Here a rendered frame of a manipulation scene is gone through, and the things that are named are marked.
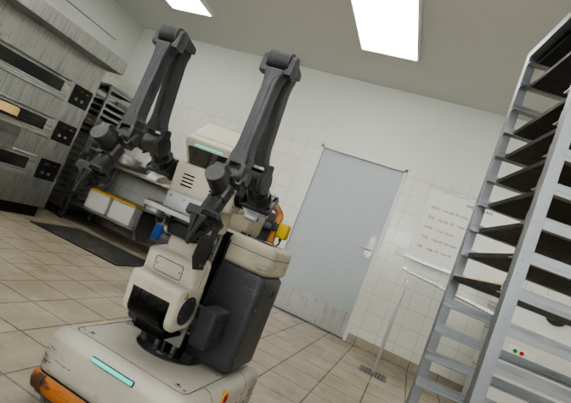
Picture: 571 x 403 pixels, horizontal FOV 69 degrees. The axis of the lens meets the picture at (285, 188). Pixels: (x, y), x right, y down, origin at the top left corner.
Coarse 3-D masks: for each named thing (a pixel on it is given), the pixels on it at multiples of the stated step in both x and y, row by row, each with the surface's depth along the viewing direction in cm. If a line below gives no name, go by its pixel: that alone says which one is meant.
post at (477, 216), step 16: (528, 80) 148; (512, 112) 147; (512, 128) 146; (496, 144) 148; (496, 160) 145; (496, 176) 144; (480, 192) 145; (480, 208) 143; (464, 240) 143; (448, 288) 141; (432, 336) 139; (416, 400) 137
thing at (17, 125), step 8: (0, 112) 80; (0, 120) 80; (8, 120) 82; (16, 120) 83; (0, 128) 81; (8, 128) 82; (16, 128) 84; (0, 136) 81; (8, 136) 83; (16, 136) 84; (0, 144) 82; (8, 144) 83
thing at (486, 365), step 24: (552, 144) 102; (552, 168) 99; (552, 192) 99; (528, 216) 100; (528, 240) 98; (528, 264) 97; (504, 288) 98; (504, 312) 96; (504, 336) 95; (480, 360) 96; (480, 384) 94
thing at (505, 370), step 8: (496, 368) 97; (504, 368) 97; (512, 368) 97; (504, 376) 97; (512, 376) 97; (520, 376) 96; (528, 376) 96; (528, 384) 96; (536, 384) 96; (544, 384) 96; (552, 384) 95; (544, 392) 95; (552, 392) 95; (560, 392) 95; (568, 392) 95; (568, 400) 95
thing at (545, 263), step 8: (512, 256) 100; (536, 256) 100; (544, 256) 100; (536, 264) 99; (544, 264) 99; (552, 264) 99; (560, 264) 99; (552, 272) 99; (560, 272) 99; (568, 272) 98
